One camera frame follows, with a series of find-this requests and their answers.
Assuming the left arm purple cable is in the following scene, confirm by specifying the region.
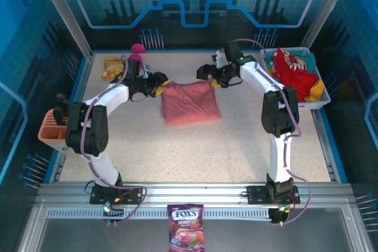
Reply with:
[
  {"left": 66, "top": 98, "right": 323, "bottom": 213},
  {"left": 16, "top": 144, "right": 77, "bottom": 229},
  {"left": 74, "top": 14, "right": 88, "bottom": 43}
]
[{"left": 79, "top": 55, "right": 148, "bottom": 225}]

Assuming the purple Fox's candy bag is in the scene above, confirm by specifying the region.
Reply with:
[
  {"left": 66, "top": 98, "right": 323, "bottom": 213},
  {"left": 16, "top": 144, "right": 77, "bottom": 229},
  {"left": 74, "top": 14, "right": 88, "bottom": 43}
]
[{"left": 167, "top": 203, "right": 205, "bottom": 252}]

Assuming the aluminium frame post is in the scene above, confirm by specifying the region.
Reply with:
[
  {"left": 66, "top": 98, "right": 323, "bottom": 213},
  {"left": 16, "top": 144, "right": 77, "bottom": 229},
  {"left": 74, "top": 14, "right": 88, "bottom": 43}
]
[
  {"left": 299, "top": 0, "right": 355, "bottom": 48},
  {"left": 33, "top": 0, "right": 95, "bottom": 58}
]

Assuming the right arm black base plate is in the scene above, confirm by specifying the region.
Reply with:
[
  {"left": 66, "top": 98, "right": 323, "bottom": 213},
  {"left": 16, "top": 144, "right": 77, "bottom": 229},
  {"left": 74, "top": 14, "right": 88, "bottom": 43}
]
[{"left": 246, "top": 185, "right": 301, "bottom": 205}]

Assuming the white slotted cable duct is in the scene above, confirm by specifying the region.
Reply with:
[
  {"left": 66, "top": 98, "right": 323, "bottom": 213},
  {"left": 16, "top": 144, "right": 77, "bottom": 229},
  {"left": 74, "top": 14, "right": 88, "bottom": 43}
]
[{"left": 47, "top": 207, "right": 272, "bottom": 220}]

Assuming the aluminium mounting rail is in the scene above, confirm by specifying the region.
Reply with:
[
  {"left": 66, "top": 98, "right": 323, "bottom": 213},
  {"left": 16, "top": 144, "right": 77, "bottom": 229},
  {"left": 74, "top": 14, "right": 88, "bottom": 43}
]
[{"left": 35, "top": 181, "right": 355, "bottom": 209}]

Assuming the pink t-shirt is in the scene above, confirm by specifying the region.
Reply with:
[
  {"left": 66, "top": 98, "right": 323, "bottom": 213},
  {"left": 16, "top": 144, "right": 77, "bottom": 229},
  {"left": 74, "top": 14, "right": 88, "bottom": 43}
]
[{"left": 161, "top": 80, "right": 222, "bottom": 126}]

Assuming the yellow chips bag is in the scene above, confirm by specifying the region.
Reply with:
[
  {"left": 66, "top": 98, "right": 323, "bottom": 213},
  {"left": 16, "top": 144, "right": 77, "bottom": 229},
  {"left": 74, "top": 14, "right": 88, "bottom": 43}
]
[{"left": 101, "top": 58, "right": 125, "bottom": 80}]

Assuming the white plastic basket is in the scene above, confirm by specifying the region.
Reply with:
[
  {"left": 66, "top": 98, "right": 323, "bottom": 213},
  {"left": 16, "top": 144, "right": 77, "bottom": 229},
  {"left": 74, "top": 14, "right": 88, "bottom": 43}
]
[{"left": 260, "top": 47, "right": 331, "bottom": 112}]

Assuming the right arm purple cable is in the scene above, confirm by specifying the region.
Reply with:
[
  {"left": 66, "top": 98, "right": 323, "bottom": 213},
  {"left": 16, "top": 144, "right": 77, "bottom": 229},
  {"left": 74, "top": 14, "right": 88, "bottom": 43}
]
[{"left": 229, "top": 38, "right": 312, "bottom": 225}]

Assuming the red t-shirt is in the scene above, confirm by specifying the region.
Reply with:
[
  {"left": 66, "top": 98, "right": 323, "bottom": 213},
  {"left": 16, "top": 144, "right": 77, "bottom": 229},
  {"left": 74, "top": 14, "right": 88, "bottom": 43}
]
[{"left": 271, "top": 47, "right": 320, "bottom": 104}]

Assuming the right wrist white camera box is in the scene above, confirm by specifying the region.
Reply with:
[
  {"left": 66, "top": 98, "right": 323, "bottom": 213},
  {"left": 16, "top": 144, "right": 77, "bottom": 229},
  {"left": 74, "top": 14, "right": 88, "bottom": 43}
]
[{"left": 211, "top": 48, "right": 227, "bottom": 68}]

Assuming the yellow t-shirt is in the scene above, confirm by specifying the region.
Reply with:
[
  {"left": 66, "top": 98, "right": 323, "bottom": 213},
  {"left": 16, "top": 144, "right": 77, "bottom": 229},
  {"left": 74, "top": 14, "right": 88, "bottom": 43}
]
[{"left": 304, "top": 79, "right": 325, "bottom": 103}]

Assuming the magenta plastic goblet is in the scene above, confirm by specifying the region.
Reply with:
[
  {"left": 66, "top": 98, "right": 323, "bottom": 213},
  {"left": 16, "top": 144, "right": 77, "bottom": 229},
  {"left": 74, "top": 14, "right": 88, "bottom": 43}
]
[{"left": 127, "top": 43, "right": 146, "bottom": 63}]

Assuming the teal t-shirt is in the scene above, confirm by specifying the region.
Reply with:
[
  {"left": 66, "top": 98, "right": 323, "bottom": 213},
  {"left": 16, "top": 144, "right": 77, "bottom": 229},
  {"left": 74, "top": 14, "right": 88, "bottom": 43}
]
[{"left": 264, "top": 51, "right": 317, "bottom": 73}]

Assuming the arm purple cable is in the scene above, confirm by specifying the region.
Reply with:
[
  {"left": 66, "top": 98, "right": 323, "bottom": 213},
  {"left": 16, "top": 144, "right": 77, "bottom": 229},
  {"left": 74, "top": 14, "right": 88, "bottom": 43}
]
[
  {"left": 229, "top": 38, "right": 312, "bottom": 225},
  {"left": 79, "top": 55, "right": 148, "bottom": 225}
]

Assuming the orange and cream knife block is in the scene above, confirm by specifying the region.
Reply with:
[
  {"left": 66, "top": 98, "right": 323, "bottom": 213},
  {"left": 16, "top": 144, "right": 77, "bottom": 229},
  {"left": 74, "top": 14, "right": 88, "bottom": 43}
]
[{"left": 37, "top": 107, "right": 70, "bottom": 155}]

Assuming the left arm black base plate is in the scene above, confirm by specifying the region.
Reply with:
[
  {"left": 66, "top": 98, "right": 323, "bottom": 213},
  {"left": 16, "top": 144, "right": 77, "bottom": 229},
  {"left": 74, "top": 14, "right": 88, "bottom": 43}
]
[{"left": 89, "top": 185, "right": 143, "bottom": 205}]

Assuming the black controller board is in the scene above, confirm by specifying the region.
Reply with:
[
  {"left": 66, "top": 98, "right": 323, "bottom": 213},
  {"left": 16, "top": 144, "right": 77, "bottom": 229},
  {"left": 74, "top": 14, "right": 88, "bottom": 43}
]
[
  {"left": 102, "top": 203, "right": 125, "bottom": 225},
  {"left": 269, "top": 206, "right": 292, "bottom": 225}
]

